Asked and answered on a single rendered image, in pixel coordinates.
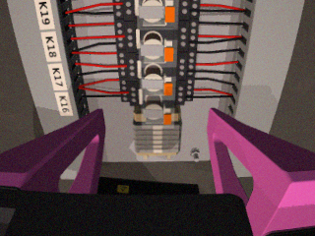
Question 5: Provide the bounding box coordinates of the tan rectangular block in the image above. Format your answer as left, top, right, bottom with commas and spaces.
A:
133, 105, 182, 155

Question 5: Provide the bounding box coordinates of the grey mounting plate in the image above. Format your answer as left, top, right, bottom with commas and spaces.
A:
71, 0, 239, 162

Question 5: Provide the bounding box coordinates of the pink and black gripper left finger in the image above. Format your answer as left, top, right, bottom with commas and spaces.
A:
0, 108, 105, 194

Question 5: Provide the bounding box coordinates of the black shallow tray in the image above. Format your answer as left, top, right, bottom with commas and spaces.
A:
97, 177, 200, 195

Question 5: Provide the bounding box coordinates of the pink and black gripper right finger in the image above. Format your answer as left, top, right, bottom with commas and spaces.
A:
207, 108, 315, 236

